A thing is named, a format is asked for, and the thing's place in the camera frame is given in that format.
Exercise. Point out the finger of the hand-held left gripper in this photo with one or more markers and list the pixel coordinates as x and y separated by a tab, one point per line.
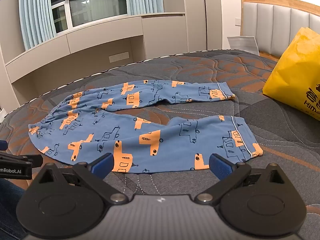
3	145

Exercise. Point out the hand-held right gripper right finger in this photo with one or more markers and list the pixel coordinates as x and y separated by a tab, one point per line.
218	166

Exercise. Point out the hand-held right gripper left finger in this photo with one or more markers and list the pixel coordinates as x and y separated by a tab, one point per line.
105	165

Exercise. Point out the blue pants with orange print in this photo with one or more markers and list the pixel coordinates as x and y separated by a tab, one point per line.
125	135

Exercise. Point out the person's denim-clad leg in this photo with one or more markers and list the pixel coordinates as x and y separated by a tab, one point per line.
10	205

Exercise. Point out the quilted grey and orange mattress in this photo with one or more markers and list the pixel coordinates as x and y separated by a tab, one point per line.
275	135

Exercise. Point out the yellow bag with black print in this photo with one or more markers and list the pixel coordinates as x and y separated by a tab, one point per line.
295	75

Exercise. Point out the white paper sheet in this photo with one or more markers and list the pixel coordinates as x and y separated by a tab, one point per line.
243	44

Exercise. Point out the beige built-in desk unit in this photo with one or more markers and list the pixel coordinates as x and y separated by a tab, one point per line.
105	32

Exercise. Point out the beige wardrobe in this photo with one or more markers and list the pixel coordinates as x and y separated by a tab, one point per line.
195	17

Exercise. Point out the white wall outlet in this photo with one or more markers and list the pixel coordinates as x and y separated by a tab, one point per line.
119	57

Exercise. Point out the white wall switch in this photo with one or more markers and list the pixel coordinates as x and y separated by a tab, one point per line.
238	21

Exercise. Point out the padded headboard with wooden frame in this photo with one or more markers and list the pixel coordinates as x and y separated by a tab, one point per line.
282	20

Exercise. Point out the window with dark frame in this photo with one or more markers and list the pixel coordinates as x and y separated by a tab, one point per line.
100	5

